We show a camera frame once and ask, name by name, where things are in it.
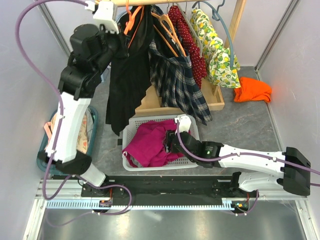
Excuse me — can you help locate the magenta pleated skirt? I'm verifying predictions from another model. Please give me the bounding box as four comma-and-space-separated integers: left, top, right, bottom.
122, 119, 184, 168

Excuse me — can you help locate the black skirt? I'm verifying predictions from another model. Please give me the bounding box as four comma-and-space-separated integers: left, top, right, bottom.
105, 5, 155, 135

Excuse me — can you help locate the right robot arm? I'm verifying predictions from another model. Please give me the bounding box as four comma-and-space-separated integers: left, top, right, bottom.
164, 130, 311, 197

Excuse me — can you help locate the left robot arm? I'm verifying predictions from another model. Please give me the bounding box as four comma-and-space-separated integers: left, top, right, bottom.
38, 23, 128, 197

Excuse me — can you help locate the navy plaid skirt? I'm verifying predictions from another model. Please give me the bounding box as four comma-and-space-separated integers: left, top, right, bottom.
148, 5, 213, 124

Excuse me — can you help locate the blue-grey hanger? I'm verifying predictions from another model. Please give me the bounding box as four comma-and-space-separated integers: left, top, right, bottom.
192, 0, 235, 67

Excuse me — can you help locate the white plastic laundry basket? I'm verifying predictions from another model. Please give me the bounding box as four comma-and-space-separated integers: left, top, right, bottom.
122, 115, 197, 171

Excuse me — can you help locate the wooden clothes rack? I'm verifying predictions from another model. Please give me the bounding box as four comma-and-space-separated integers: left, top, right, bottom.
112, 0, 248, 118

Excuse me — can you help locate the black square floor marker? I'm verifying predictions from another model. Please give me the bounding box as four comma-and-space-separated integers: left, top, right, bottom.
117, 138, 123, 146

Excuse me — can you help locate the red polka dot garment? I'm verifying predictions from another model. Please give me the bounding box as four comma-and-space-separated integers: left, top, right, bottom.
168, 5, 207, 88

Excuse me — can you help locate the floral tulip cloth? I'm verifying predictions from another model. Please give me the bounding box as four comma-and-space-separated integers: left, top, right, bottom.
43, 109, 94, 154

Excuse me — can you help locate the orange cloth on floor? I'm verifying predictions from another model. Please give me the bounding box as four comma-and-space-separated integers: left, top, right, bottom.
233, 77, 272, 103

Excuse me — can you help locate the lemon print garment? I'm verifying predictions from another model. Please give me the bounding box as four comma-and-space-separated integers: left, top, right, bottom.
190, 8, 241, 89

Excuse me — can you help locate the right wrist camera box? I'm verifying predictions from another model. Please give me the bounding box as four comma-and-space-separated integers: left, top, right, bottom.
174, 114, 192, 135

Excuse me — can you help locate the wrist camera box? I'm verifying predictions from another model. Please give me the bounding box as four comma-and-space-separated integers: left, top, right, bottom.
174, 114, 192, 135
84, 0, 119, 34

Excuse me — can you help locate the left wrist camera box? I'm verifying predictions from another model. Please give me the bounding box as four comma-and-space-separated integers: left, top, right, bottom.
84, 0, 119, 34

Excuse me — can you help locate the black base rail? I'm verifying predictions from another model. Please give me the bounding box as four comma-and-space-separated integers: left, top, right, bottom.
80, 175, 257, 205

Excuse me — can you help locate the white slotted cable duct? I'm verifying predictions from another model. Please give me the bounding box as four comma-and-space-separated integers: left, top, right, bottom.
46, 199, 236, 211

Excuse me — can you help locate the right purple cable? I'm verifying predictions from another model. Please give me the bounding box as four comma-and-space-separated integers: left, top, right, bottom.
175, 120, 320, 217

